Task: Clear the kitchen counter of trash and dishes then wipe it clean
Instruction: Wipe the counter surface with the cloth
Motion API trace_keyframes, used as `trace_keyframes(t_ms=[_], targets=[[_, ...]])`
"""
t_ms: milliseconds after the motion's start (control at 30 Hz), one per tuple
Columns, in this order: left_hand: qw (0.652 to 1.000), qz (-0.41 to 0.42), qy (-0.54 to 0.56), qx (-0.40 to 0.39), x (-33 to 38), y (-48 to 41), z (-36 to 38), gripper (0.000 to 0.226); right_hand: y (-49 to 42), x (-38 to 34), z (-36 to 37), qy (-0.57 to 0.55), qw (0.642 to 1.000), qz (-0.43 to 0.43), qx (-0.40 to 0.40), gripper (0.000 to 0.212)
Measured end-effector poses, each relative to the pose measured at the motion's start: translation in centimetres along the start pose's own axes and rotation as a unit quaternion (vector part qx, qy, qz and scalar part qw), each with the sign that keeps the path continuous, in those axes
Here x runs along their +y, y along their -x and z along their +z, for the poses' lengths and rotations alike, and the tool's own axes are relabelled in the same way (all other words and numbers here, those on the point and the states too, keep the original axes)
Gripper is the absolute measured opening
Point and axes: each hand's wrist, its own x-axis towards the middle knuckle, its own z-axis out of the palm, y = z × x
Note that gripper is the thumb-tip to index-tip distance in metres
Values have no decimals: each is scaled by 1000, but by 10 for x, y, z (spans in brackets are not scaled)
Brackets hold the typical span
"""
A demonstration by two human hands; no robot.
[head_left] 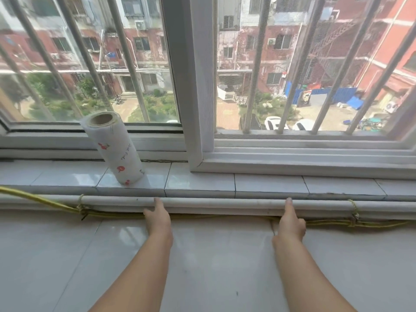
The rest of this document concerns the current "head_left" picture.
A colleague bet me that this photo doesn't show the person's left hand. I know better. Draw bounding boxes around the person's left hand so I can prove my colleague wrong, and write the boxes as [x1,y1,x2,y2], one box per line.
[143,197,174,246]

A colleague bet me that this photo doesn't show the paper towel roll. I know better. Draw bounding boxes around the paper towel roll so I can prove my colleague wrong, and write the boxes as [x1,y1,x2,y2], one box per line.
[79,110,146,186]

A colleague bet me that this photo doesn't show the red brick apartment building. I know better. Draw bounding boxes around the red brick apartment building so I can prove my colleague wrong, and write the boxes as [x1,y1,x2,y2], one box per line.
[0,0,416,133]

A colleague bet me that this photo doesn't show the long white horizontal pipe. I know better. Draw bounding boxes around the long white horizontal pipe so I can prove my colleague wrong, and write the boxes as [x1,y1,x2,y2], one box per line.
[0,195,416,218]

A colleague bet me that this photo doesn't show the long yellow gas hose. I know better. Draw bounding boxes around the long yellow gas hose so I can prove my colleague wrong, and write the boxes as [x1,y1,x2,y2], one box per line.
[0,186,416,228]

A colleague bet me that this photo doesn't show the person's left forearm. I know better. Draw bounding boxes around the person's left forearm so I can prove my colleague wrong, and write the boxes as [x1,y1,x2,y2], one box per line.
[89,230,175,312]

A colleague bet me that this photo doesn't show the white window frame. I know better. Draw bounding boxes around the white window frame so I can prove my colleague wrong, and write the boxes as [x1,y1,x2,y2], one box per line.
[0,0,416,179]

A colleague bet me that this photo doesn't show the person's right forearm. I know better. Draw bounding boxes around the person's right forearm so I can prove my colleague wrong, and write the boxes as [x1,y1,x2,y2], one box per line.
[272,238,358,312]

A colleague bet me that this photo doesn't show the grey window security bars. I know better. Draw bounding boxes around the grey window security bars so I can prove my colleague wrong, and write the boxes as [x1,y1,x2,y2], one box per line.
[0,0,416,135]

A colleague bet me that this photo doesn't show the person's right hand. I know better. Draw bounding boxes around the person's right hand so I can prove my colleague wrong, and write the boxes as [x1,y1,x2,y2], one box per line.
[271,197,307,250]

